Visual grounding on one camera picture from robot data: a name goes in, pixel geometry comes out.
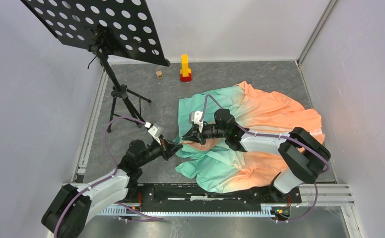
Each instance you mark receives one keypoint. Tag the black perforated music stand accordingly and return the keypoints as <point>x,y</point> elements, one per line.
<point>122,28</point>

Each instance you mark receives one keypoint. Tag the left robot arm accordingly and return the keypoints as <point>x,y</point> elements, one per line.
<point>74,206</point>

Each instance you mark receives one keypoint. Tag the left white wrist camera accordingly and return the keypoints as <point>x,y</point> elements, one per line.
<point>154,130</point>

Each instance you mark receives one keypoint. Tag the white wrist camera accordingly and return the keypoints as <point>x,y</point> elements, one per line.
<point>196,119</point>
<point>154,130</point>

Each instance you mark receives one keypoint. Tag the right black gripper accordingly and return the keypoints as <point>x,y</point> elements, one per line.
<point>194,136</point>

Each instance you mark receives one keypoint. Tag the green and orange jacket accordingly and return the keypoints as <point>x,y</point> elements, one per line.
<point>217,168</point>

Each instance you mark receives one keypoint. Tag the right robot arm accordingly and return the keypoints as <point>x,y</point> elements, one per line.
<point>305,157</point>

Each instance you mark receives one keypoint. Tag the white toothed cable duct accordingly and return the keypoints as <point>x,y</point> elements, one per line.
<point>116,210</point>

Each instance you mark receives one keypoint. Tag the red cylinder block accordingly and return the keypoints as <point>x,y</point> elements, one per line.
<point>186,78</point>

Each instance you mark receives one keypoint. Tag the yellow block tower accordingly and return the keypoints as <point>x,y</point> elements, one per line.
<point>185,70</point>

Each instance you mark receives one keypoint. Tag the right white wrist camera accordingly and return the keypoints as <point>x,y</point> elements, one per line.
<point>196,119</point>

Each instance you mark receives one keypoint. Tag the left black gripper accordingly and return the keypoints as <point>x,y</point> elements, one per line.
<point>167,148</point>

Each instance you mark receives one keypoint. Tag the small wooden cube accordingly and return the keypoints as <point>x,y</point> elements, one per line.
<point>159,74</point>

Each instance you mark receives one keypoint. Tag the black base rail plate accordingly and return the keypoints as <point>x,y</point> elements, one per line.
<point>189,197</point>

